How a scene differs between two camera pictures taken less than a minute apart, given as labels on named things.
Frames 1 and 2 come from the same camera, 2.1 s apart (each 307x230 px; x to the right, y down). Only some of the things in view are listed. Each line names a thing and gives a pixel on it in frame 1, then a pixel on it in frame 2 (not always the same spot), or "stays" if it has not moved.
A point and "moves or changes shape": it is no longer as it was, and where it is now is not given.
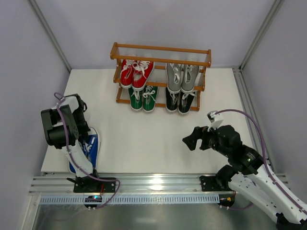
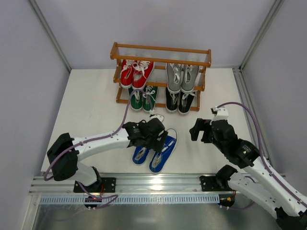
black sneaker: (185, 100) stays
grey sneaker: (189, 73) stays
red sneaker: (141, 71) stays
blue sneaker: (91, 145) to (159, 159)
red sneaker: (126, 73) stays
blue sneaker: (71, 168) moves or changes shape
